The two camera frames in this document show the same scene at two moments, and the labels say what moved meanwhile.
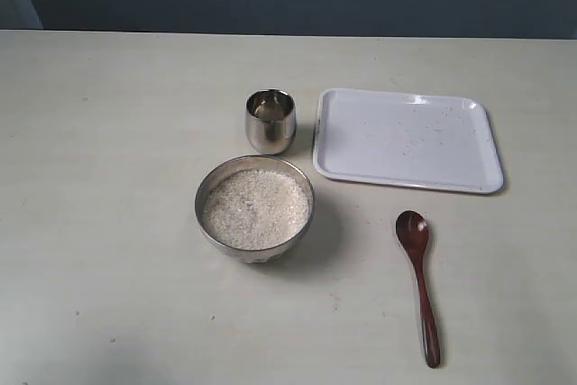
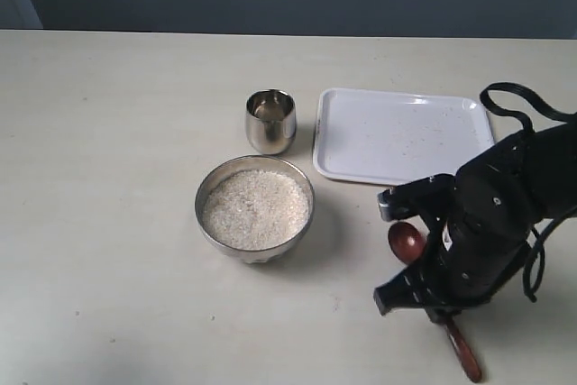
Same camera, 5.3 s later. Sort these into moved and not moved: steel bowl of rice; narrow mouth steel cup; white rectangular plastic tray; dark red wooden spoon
Moved: dark red wooden spoon
Not moved: steel bowl of rice; white rectangular plastic tray; narrow mouth steel cup
